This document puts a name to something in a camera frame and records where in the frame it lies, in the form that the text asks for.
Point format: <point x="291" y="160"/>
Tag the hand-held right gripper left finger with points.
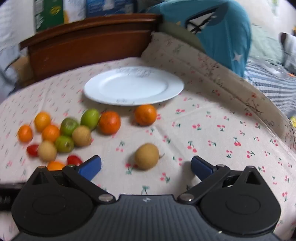
<point x="91" y="168"/>

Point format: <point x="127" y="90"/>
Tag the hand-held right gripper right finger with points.
<point x="201" y="166"/>

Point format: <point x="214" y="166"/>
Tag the red cherry tomato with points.
<point x="74" y="160"/>
<point x="32" y="150"/>

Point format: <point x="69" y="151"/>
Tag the brown longan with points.
<point x="146" y="160"/>
<point x="47" y="151"/>
<point x="81" y="136"/>

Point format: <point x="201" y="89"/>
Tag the small orange mandarin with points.
<point x="55" y="166"/>
<point x="145" y="115"/>
<point x="50" y="133"/>
<point x="25" y="133"/>

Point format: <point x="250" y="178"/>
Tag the green jujube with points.
<point x="90" y="118"/>
<point x="64" y="144"/>
<point x="69" y="126"/>

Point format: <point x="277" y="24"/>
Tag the large orange mandarin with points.
<point x="109" y="122"/>

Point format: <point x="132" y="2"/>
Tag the yellowish orange mandarin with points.
<point x="42" y="121"/>

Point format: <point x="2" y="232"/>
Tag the white plate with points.
<point x="129" y="88"/>

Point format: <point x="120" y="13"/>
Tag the cherry print bed sheet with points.
<point x="208" y="139"/>

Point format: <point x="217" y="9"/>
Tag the striped blanket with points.
<point x="266" y="81"/>

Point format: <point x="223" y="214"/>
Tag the beige floral cloth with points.
<point x="185" y="58"/>

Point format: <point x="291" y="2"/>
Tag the wooden headboard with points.
<point x="92" y="46"/>

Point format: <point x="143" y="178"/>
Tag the light blue cloth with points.
<point x="9" y="74"/>

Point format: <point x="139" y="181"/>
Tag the olive green pillow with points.
<point x="178" y="32"/>

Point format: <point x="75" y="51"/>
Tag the pale green quilt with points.
<point x="266" y="44"/>

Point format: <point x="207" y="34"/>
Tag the white printed box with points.
<point x="75" y="10"/>

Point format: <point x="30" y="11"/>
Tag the green cardboard box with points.
<point x="48" y="14"/>

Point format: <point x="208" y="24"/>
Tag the blue printed box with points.
<point x="108" y="7"/>

